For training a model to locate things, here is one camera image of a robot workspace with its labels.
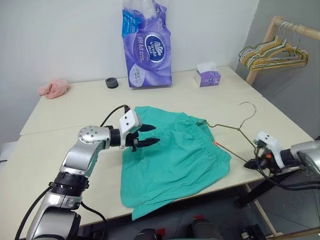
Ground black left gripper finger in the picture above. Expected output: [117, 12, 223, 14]
[139, 123, 157, 134]
[136, 137, 161, 149]

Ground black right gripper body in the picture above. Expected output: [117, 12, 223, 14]
[254, 140, 280, 175]

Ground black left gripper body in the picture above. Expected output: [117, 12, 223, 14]
[125, 129, 145, 153]

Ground green shorts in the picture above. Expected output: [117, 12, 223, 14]
[120, 105, 232, 222]

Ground olive wire clothes hanger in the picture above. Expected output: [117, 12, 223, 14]
[196, 100, 260, 164]

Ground dark rounded shape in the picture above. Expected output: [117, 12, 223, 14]
[189, 214, 224, 240]
[134, 228, 164, 240]

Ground purple toilet paper pack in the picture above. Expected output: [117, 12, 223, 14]
[121, 0, 174, 89]

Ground purple white tissue box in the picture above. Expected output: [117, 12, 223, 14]
[193, 62, 223, 88]

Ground pink cloth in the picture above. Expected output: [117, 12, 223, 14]
[37, 77, 71, 99]

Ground hangers on wooden rack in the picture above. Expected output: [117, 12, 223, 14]
[245, 15, 320, 85]

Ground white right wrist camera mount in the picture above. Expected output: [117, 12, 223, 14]
[254, 130, 285, 169]

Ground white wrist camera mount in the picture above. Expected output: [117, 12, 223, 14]
[118, 110, 144, 150]
[254, 130, 285, 169]

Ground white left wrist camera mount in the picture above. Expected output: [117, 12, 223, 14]
[118, 110, 144, 150]

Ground bunch of wire hangers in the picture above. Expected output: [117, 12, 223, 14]
[237, 19, 310, 71]

